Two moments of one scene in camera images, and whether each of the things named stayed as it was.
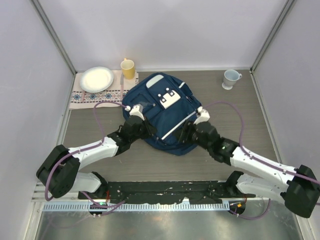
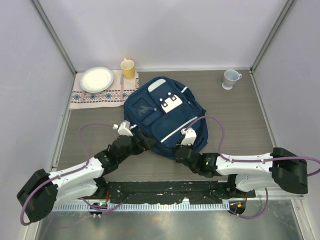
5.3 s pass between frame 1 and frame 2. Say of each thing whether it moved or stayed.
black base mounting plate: stayed
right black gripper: moved
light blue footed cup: stayed
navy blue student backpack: moved
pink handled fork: stayed
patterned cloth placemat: stayed
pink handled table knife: stayed
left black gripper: moved
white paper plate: stayed
